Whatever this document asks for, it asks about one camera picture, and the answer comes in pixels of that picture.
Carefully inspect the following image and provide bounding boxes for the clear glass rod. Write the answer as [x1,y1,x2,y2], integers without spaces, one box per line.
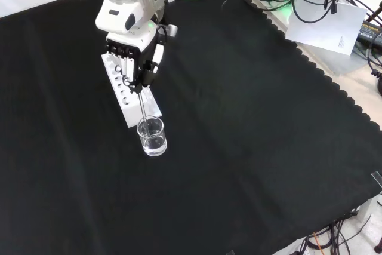
[137,91,150,138]

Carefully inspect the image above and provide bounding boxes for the black bench cloth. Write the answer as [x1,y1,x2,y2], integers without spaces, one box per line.
[0,0,382,255]

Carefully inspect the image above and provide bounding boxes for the orange cable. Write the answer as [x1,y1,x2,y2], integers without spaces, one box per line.
[312,231,325,251]

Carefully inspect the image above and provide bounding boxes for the clear glass beaker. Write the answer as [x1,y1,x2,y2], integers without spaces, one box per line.
[136,116,168,157]

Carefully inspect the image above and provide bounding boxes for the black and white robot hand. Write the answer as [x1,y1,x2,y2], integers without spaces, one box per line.
[95,0,165,94]

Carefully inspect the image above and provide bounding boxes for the black power adapter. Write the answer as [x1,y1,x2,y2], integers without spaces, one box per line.
[356,19,382,47]

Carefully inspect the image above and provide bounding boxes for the pale paper board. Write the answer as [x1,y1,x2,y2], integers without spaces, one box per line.
[285,0,368,56]

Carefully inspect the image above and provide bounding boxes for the black cable bundle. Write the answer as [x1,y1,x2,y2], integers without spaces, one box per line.
[298,210,382,255]

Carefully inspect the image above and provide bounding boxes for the white test tube rack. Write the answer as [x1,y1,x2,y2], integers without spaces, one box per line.
[101,53,162,129]

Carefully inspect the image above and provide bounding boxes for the grey metal base plate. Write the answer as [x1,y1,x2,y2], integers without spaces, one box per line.
[243,0,382,77]

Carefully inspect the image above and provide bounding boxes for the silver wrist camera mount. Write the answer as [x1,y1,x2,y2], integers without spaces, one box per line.
[152,0,179,38]

